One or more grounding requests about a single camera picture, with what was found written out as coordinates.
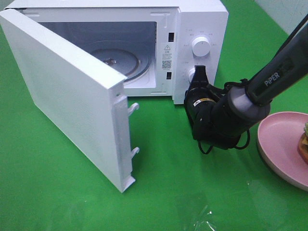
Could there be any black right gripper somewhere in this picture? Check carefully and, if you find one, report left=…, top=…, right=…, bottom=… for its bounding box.
left=184, top=65, right=227, bottom=118

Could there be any pink plate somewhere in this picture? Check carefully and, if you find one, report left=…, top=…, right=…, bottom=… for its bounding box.
left=257, top=111, right=308, bottom=191

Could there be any white microwave door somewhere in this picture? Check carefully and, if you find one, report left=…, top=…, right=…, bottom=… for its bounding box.
left=0, top=9, right=139, bottom=192

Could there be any burger with lettuce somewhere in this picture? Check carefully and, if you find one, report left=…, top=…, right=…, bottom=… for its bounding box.
left=297, top=122, right=308, bottom=164

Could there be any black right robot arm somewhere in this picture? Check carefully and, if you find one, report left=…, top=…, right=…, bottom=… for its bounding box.
left=184, top=17, right=308, bottom=154

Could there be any lower white microwave knob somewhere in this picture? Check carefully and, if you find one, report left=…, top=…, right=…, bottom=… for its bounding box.
left=188, top=68, right=195, bottom=83

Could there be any white microwave knob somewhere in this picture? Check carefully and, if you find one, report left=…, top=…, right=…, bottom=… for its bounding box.
left=188, top=68, right=195, bottom=83
left=192, top=36, right=211, bottom=57

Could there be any upper white microwave knob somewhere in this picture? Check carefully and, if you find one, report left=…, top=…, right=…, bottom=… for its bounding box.
left=192, top=36, right=211, bottom=57

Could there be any white microwave oven body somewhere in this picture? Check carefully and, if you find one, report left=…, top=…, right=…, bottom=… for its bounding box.
left=4, top=0, right=228, bottom=104

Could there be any glass microwave turntable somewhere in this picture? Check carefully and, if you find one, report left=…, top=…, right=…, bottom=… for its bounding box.
left=84, top=40, right=152, bottom=82

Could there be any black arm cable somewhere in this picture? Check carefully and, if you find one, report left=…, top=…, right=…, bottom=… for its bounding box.
left=197, top=78, right=251, bottom=154

